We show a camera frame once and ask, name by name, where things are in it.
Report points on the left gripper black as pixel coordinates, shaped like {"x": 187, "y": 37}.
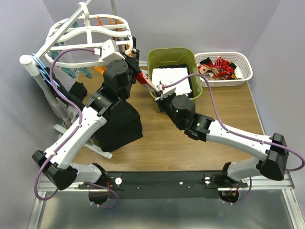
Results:
{"x": 132, "y": 63}

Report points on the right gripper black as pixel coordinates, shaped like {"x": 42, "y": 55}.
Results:
{"x": 160, "y": 102}

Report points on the red sock white trim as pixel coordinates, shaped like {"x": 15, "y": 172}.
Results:
{"x": 146, "y": 82}

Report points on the white round sock hanger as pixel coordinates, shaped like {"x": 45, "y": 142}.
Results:
{"x": 109, "y": 36}

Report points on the brown argyle sock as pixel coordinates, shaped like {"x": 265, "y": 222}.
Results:
{"x": 212, "y": 73}

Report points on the red snowflake sock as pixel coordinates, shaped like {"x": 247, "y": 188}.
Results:
{"x": 224, "y": 68}

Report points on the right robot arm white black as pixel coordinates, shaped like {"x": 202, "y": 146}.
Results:
{"x": 269, "y": 156}

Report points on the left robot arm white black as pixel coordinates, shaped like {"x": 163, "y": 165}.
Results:
{"x": 56, "y": 161}

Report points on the green plastic bin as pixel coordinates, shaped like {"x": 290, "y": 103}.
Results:
{"x": 176, "y": 56}

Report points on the white folded cloth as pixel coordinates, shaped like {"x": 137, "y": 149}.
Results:
{"x": 167, "y": 76}

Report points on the black garment pile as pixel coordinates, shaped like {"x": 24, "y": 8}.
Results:
{"x": 110, "y": 119}

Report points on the white perforated basket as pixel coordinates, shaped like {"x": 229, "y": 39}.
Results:
{"x": 241, "y": 73}

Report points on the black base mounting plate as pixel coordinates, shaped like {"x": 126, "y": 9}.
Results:
{"x": 168, "y": 184}

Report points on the white drying rack stand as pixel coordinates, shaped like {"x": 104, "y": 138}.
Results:
{"x": 31, "y": 66}

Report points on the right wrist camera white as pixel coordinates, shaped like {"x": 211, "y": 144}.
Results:
{"x": 162, "y": 92}

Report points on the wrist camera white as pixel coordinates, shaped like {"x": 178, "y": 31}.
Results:
{"x": 108, "y": 52}
{"x": 162, "y": 92}

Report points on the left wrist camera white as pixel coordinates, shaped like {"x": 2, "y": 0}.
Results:
{"x": 108, "y": 52}

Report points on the aluminium frame rail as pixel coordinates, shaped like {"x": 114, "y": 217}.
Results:
{"x": 269, "y": 205}

